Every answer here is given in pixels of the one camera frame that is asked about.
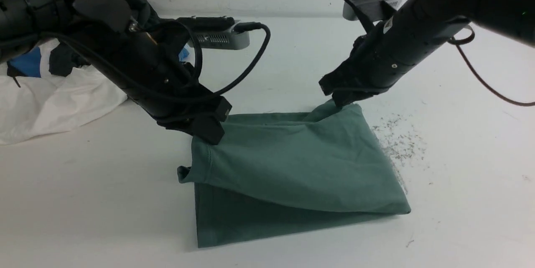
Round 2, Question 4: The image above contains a green long sleeve shirt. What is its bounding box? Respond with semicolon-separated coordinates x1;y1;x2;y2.
177;101;411;248

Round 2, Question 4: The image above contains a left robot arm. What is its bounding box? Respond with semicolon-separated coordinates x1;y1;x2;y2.
0;0;231;145

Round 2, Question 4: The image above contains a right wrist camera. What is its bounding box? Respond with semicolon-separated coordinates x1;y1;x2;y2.
342;0;407;33

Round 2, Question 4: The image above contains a blue shirt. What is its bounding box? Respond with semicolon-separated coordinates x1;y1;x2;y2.
6;46;191;78

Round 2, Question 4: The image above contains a left camera cable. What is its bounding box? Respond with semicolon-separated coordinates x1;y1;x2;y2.
38;21;271;103

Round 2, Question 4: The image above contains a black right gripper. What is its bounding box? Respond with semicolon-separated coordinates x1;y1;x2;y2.
319;34;414;108

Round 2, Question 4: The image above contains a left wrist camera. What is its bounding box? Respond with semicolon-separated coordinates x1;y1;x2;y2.
176;16;250;50

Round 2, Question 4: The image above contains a right camera cable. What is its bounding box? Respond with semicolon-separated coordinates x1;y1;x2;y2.
447;26;535;107

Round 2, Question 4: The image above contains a white shirt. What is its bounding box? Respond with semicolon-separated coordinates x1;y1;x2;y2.
0;40;127;145

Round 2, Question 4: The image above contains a dark grey shirt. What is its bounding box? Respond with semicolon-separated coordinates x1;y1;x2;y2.
33;0;162;78

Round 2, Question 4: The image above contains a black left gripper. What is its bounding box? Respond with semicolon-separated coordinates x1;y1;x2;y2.
125;64;232;145

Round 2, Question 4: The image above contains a camera cable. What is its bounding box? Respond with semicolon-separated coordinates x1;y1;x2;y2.
38;21;271;103
447;26;535;107

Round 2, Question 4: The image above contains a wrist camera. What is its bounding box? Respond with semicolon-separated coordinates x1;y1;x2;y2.
176;16;250;50
342;0;407;33

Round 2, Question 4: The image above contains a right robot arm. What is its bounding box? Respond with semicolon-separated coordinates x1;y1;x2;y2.
319;0;535;107

